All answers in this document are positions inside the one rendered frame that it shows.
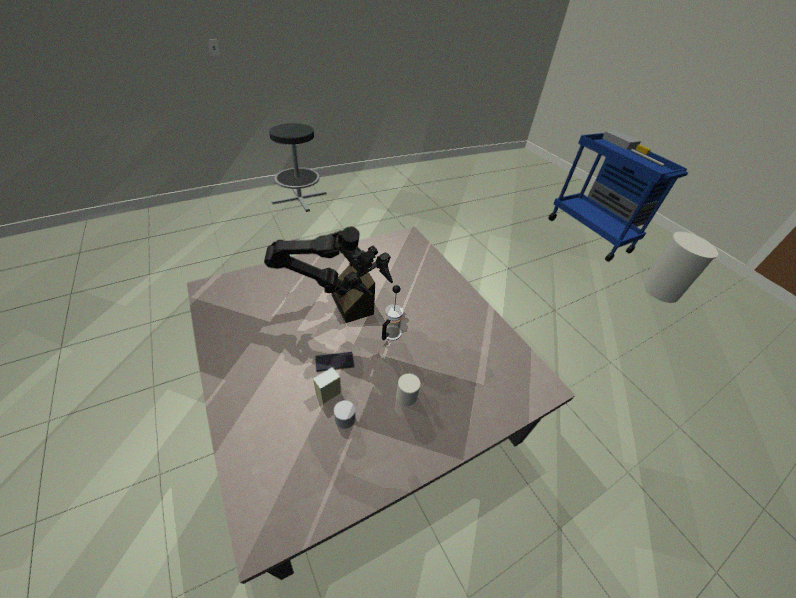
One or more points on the glass french press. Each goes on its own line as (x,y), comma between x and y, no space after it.
(391,329)

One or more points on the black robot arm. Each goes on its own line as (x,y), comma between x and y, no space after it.
(328,246)

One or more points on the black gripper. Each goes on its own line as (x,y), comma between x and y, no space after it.
(353,280)

